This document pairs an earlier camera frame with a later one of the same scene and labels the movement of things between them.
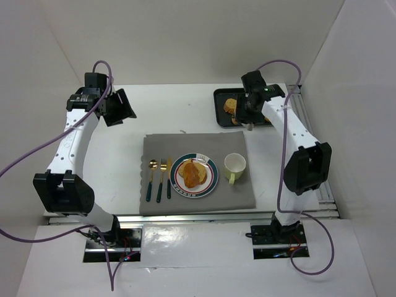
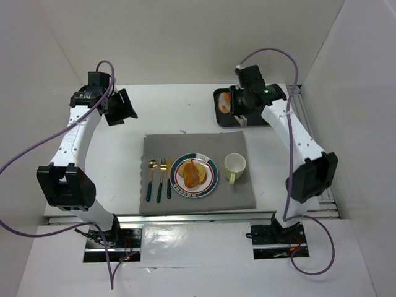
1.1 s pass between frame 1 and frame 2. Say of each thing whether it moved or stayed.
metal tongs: moved
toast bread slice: stayed
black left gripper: stayed
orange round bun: stayed
